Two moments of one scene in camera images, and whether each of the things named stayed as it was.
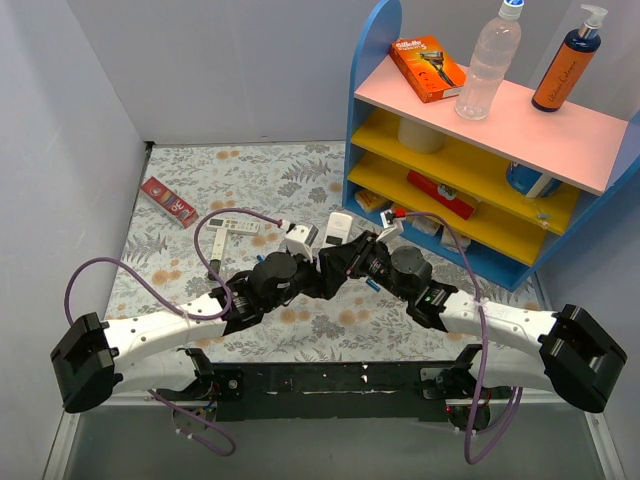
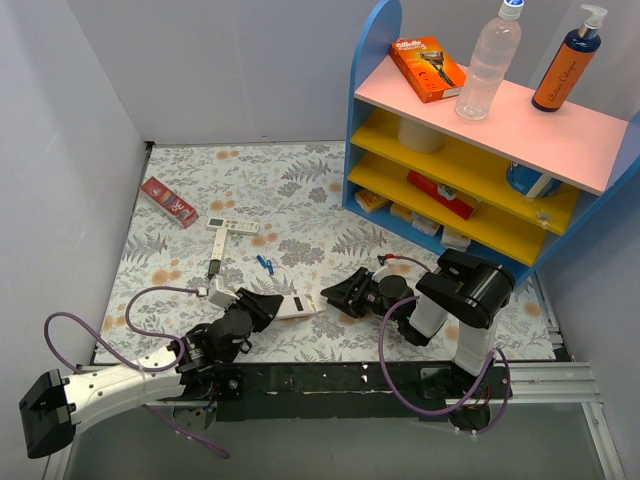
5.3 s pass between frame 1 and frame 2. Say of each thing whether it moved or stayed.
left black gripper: moved
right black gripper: moved
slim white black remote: stayed
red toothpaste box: stayed
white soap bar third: stayed
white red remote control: moved
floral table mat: stayed
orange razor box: stayed
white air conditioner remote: stayed
